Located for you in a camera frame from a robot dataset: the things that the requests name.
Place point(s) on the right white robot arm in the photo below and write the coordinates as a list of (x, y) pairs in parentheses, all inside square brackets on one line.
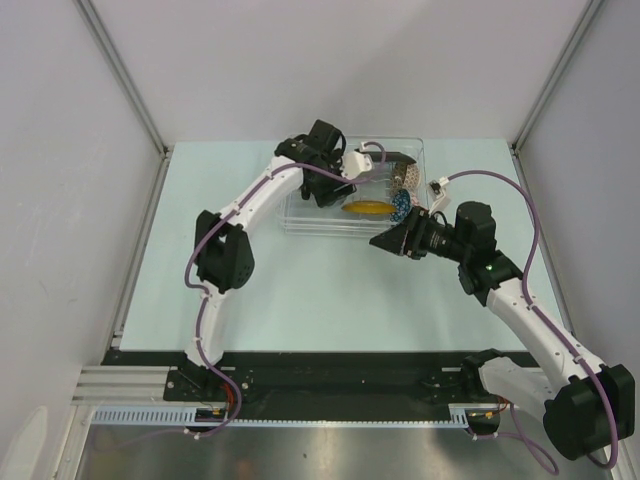
[(583, 404)]

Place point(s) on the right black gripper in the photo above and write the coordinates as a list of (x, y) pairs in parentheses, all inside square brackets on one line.
[(409, 239)]

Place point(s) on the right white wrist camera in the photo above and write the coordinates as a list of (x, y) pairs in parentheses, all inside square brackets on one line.
[(438, 194)]

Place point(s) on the clear wire dish rack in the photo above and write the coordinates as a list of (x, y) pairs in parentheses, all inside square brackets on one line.
[(298, 216)]

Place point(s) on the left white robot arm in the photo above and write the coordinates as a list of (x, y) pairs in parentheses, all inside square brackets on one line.
[(223, 261)]

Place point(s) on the blue patterned bowl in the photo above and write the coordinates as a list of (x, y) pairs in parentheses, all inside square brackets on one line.
[(402, 204)]

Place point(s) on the yellow black round saucer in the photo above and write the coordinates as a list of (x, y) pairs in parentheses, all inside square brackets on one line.
[(368, 207)]

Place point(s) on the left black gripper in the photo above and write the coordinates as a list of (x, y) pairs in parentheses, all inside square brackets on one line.
[(327, 196)]

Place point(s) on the brown patterned bowl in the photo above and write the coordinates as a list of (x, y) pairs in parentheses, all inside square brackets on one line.
[(405, 177)]

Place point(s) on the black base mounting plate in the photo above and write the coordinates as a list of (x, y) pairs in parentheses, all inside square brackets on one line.
[(329, 386)]

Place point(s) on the black floral square plate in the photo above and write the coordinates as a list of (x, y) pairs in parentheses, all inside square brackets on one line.
[(399, 157)]

